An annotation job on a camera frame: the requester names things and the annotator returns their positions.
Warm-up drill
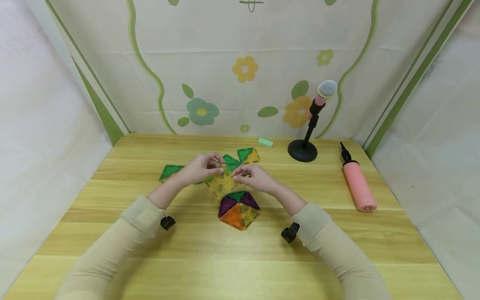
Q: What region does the person's right hand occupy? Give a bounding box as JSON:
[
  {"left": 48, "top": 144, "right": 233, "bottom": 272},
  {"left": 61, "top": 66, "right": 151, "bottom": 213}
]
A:
[{"left": 232, "top": 163, "right": 281, "bottom": 196}]

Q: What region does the person's left hand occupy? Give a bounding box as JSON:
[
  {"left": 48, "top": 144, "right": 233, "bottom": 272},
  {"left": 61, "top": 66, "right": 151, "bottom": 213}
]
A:
[{"left": 179, "top": 152, "right": 226, "bottom": 186}]

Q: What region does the person's left forearm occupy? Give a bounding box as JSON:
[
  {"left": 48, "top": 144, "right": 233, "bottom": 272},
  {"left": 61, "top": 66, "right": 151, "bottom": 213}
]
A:
[{"left": 55, "top": 174, "right": 188, "bottom": 300}]

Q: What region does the person's right forearm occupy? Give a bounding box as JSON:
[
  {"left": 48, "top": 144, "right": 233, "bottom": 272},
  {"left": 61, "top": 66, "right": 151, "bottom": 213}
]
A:
[{"left": 273, "top": 185, "right": 391, "bottom": 300}]

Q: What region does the purple triangle magnetic tile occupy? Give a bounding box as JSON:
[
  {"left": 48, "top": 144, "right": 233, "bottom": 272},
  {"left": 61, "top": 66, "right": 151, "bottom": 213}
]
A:
[
  {"left": 218, "top": 196, "right": 238, "bottom": 218},
  {"left": 239, "top": 191, "right": 260, "bottom": 210}
]

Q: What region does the yellow triangle magnetic tile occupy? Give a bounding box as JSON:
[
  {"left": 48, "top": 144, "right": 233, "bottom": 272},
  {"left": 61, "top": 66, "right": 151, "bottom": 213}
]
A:
[{"left": 239, "top": 203, "right": 261, "bottom": 230}]

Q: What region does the orange triangle magnetic tile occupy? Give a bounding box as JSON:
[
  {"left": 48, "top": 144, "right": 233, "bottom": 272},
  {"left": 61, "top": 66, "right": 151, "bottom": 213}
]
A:
[{"left": 219, "top": 203, "right": 245, "bottom": 231}]

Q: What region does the pink microphone on black stand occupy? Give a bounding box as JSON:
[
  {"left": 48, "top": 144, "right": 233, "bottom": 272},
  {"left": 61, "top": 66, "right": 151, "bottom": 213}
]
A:
[{"left": 287, "top": 80, "right": 338, "bottom": 163}]

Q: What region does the pink hand air pump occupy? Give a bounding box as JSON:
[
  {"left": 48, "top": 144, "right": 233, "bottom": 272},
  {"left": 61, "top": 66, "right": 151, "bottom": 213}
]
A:
[{"left": 339, "top": 142, "right": 378, "bottom": 213}]

